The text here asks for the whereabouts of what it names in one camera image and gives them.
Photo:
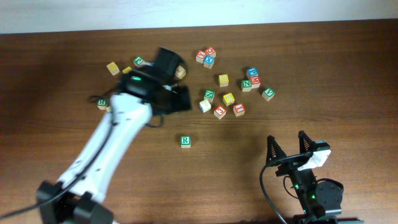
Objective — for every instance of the green N block centre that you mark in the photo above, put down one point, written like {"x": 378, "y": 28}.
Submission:
{"x": 209, "y": 95}

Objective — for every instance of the blue P block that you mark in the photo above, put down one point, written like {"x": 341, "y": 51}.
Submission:
{"x": 252, "y": 72}

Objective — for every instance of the red M block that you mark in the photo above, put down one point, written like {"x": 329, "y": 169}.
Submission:
{"x": 255, "y": 82}

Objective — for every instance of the yellow block far left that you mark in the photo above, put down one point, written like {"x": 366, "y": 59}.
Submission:
{"x": 113, "y": 68}

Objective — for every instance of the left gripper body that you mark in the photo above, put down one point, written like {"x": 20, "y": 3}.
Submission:
{"x": 181, "y": 98}

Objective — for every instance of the green B block left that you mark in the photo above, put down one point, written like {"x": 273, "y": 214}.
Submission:
{"x": 102, "y": 104}

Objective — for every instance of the green R block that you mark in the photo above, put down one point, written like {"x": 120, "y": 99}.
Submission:
{"x": 185, "y": 141}

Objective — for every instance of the red Q block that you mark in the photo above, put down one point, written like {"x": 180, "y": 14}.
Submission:
{"x": 210, "y": 51}

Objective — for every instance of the red I block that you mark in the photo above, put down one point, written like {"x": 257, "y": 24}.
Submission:
{"x": 239, "y": 109}

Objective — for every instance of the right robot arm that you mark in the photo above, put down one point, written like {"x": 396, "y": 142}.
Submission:
{"x": 320, "y": 199}

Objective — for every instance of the white blue-edged block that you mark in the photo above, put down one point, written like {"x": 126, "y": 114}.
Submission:
{"x": 205, "y": 106}

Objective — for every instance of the green V block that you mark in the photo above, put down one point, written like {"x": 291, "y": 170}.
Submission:
{"x": 268, "y": 94}

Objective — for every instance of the yellow block centre right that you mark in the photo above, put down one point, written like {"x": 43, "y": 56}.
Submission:
{"x": 228, "y": 99}

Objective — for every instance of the red Y block top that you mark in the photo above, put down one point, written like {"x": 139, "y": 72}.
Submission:
{"x": 200, "y": 56}

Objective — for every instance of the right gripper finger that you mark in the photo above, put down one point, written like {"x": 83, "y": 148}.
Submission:
{"x": 305, "y": 143}
{"x": 275, "y": 154}

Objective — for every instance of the green n block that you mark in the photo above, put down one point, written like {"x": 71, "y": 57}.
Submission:
{"x": 209, "y": 95}
{"x": 246, "y": 85}

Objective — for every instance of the plain picture block top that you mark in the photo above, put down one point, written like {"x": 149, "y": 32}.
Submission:
{"x": 180, "y": 72}

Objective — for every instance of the blue X block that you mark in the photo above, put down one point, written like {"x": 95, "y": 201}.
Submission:
{"x": 208, "y": 61}

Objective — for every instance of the yellow block beside E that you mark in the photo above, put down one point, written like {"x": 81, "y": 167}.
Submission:
{"x": 127, "y": 70}

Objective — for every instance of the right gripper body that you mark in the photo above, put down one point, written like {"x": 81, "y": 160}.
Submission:
{"x": 288, "y": 167}

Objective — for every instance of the red 3 block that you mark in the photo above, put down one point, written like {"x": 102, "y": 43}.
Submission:
{"x": 220, "y": 112}

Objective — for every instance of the green N block right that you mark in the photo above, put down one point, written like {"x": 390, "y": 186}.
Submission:
{"x": 246, "y": 85}

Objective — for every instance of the green P block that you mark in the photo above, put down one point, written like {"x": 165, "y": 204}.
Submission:
{"x": 139, "y": 62}

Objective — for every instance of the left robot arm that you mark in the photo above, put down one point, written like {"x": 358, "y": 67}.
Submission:
{"x": 150, "y": 90}

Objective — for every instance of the yellow block upper right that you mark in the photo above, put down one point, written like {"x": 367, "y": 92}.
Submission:
{"x": 223, "y": 80}

